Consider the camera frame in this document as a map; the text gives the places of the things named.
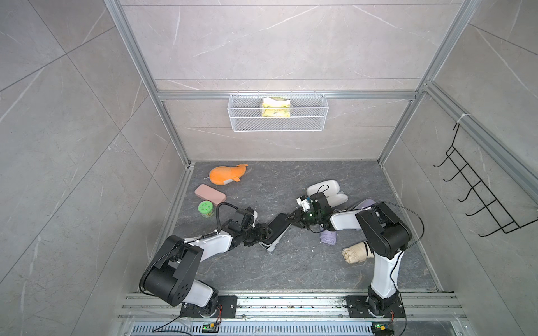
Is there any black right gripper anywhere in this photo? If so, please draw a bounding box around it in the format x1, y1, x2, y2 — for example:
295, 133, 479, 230
284, 209, 322, 230

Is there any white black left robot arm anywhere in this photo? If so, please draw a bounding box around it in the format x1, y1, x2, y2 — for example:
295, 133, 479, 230
139, 208, 273, 313

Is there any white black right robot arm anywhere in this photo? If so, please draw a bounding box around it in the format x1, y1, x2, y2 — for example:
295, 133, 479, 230
287, 192, 413, 302

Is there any purple folded umbrella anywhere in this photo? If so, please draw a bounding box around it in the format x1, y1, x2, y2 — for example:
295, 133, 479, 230
319, 230, 337, 246

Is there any white zippered umbrella sleeve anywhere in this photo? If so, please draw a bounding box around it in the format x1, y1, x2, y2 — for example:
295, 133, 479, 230
306, 179, 349, 207

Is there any purple zippered umbrella sleeve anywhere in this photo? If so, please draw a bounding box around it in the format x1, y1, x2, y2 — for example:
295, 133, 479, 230
353, 199, 375, 210

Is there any green lidded air freshener can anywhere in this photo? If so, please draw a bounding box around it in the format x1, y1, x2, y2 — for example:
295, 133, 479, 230
198, 200, 215, 218

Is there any pink hard case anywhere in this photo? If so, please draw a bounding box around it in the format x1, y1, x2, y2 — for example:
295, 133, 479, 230
194, 184, 227, 205

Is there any orange plush whale toy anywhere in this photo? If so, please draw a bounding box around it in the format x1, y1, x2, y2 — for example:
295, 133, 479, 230
209, 164, 248, 186

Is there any yellow packet in basket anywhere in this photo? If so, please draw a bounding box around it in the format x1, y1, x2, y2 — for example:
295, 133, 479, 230
261, 97, 291, 118

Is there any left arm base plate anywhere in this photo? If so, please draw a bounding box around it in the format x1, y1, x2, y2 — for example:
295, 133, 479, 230
180, 295, 238, 319

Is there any white wire wall basket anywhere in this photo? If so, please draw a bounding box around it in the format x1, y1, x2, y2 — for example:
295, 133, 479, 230
227, 93, 329, 132

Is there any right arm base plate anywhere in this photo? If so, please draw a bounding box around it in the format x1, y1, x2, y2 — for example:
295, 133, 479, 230
343, 293, 406, 319

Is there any aluminium mounting rail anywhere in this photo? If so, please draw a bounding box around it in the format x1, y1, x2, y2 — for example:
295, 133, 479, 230
113, 290, 474, 335

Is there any black wire hook rack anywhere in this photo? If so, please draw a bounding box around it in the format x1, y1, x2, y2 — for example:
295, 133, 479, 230
433, 123, 537, 238

